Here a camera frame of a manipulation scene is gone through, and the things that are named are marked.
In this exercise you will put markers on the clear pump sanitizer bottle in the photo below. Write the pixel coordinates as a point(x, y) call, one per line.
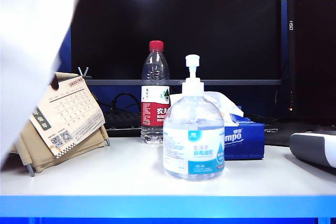
point(194, 142)

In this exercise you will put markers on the blue white tissue pack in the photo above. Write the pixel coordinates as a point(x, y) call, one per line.
point(244, 137)

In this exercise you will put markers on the white tissue sheet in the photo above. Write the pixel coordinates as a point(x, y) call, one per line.
point(29, 51)

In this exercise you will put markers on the red label water bottle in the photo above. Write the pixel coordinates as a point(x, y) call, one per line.
point(155, 113)

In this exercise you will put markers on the black keyboard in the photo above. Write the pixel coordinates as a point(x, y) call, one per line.
point(123, 121)

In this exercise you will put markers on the black AOC monitor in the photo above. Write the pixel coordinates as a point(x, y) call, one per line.
point(197, 24)

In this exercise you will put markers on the beige desk calendar card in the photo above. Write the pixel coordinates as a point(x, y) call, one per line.
point(73, 113)

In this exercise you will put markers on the dark calendar clip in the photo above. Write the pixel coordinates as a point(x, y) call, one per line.
point(54, 83)

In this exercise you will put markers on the black labelled device base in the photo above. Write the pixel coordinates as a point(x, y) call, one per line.
point(277, 134)

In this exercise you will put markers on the beige fabric calendar stand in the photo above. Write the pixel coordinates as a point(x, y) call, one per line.
point(39, 155)

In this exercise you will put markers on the black HSD monitor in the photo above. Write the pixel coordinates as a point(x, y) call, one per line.
point(312, 64)

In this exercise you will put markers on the grey white device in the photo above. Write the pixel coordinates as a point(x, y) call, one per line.
point(312, 145)

